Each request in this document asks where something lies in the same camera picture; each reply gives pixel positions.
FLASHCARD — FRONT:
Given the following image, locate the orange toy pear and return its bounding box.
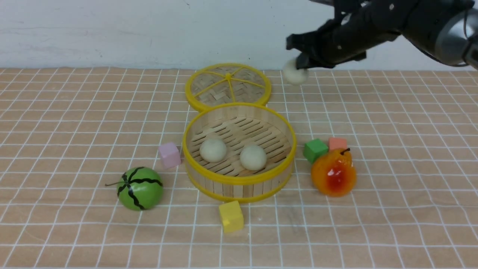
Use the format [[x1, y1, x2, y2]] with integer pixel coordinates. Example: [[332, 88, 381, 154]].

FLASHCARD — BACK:
[[311, 148, 357, 197]]

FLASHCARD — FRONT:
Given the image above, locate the bamboo steamer lid yellow rim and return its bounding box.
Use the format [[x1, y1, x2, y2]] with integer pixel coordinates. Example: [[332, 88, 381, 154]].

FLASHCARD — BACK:
[[185, 63, 272, 112]]

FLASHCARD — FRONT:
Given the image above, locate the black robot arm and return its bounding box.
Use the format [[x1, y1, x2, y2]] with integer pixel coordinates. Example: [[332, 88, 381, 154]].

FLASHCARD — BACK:
[[286, 0, 478, 69]]

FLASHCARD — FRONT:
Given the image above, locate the white bun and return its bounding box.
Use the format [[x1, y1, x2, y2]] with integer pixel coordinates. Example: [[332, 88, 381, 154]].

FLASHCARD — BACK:
[[239, 145, 267, 171], [282, 58, 309, 85], [199, 139, 227, 163]]

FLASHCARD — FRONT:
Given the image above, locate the bamboo steamer tray yellow rim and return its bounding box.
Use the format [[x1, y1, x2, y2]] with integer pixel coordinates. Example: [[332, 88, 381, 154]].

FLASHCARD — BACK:
[[182, 103, 297, 203]]

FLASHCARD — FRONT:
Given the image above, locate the orange cube block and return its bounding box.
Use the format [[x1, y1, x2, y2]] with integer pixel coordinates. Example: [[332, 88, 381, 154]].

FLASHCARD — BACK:
[[328, 137, 348, 152]]

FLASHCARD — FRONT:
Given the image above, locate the green toy watermelon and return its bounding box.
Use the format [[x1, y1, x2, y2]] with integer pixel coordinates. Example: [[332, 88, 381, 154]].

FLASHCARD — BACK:
[[105, 166, 164, 211]]

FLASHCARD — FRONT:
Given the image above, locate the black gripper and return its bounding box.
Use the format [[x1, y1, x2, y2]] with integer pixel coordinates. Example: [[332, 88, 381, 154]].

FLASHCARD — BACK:
[[286, 11, 400, 70]]

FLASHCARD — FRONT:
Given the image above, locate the pink cube block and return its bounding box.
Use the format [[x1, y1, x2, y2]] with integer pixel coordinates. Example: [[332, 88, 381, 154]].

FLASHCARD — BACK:
[[158, 142, 181, 169]]

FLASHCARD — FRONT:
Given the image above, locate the checkered orange tablecloth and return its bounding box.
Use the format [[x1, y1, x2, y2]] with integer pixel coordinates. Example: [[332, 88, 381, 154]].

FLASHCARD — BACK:
[[0, 68, 478, 269]]

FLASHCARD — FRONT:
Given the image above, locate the yellow cube block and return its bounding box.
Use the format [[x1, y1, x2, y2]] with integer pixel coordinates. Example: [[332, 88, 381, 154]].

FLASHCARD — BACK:
[[218, 201, 244, 233]]

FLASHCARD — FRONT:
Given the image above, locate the green cube block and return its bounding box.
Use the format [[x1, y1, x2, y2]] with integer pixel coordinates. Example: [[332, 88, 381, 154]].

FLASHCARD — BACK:
[[302, 139, 329, 164]]

